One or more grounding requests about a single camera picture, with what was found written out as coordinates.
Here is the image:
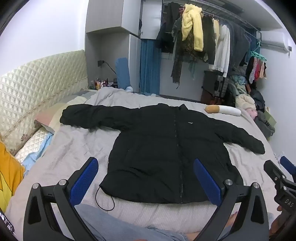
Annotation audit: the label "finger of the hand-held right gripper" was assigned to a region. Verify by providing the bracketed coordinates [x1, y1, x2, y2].
[264, 160, 287, 187]
[280, 156, 296, 178]

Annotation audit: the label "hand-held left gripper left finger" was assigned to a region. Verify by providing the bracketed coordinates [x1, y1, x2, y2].
[23, 157, 100, 241]

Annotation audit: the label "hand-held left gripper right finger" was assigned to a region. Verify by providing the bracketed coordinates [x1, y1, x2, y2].
[193, 158, 270, 241]

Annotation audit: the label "black puffer jacket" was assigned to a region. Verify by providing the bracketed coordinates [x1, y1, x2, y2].
[60, 103, 265, 212]

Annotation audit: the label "pile of clothes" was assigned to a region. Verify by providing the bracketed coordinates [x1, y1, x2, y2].
[228, 74, 276, 142]

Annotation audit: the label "dark hanging clothes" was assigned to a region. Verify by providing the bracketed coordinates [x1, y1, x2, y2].
[228, 20, 252, 70]

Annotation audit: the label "row of hanging clothes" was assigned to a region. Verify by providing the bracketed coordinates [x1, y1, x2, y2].
[162, 0, 262, 43]

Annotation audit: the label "person's right hand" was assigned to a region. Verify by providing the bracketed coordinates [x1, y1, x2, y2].
[269, 205, 284, 234]

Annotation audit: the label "grey bed blanket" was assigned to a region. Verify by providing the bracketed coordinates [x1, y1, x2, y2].
[5, 87, 285, 234]

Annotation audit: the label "person's right leg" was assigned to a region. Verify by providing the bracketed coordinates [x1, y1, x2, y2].
[228, 212, 237, 230]

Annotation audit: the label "person's leg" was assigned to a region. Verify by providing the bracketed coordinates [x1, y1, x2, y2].
[228, 212, 237, 230]
[184, 230, 201, 241]

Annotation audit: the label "green box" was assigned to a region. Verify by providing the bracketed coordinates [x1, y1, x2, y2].
[264, 109, 277, 127]

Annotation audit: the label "light blue cloth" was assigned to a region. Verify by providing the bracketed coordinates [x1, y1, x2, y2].
[22, 132, 55, 175]

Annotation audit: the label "person's left leg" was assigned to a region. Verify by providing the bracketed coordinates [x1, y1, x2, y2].
[184, 230, 201, 241]

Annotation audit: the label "person's grey-blue shorts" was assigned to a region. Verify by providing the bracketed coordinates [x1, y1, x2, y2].
[75, 204, 186, 241]

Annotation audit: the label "silver quilted pillow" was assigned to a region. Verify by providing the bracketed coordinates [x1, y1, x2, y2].
[14, 126, 55, 163]

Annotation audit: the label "pink and cream pillow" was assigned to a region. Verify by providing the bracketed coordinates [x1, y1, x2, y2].
[35, 95, 89, 135]

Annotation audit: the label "orange and white bolster pillow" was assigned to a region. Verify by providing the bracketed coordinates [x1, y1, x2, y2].
[205, 105, 242, 117]

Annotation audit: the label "yellow cloth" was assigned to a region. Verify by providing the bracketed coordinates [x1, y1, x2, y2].
[0, 141, 25, 207]

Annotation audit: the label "dark flat device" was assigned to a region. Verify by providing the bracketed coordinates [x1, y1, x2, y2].
[0, 210, 15, 234]

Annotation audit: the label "row of small bottles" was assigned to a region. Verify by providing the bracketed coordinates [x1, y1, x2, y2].
[89, 77, 119, 90]

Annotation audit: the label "hanging small laundry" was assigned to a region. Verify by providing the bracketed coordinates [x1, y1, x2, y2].
[245, 57, 267, 85]

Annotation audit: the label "cream quilted headboard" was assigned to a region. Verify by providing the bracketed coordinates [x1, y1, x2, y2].
[0, 49, 89, 156]

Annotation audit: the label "green clip hanger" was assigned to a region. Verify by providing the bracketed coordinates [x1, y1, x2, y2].
[250, 40, 267, 61]

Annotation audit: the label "white air conditioner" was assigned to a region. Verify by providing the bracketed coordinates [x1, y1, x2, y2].
[256, 31, 289, 52]

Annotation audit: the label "dark patterned garment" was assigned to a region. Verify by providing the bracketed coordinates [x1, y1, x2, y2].
[171, 19, 208, 89]

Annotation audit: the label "blue curtain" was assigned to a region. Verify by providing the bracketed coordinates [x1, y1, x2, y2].
[139, 39, 162, 95]

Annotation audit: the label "white hoodie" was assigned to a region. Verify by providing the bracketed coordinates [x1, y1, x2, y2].
[209, 24, 231, 78]

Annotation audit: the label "grey white wardrobe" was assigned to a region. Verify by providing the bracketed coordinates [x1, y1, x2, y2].
[85, 0, 163, 94]

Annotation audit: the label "black fleece coat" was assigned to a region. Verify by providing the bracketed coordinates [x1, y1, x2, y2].
[201, 16, 217, 65]

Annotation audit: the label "cream hanging garment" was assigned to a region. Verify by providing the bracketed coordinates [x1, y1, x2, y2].
[211, 19, 221, 44]

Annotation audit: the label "black hanging jacket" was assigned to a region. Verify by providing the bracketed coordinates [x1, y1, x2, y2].
[156, 2, 184, 54]

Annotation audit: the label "yellow hoodie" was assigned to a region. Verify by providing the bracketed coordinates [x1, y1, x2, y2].
[181, 3, 204, 52]

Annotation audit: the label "black power cable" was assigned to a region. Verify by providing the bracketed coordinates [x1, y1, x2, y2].
[103, 61, 117, 75]

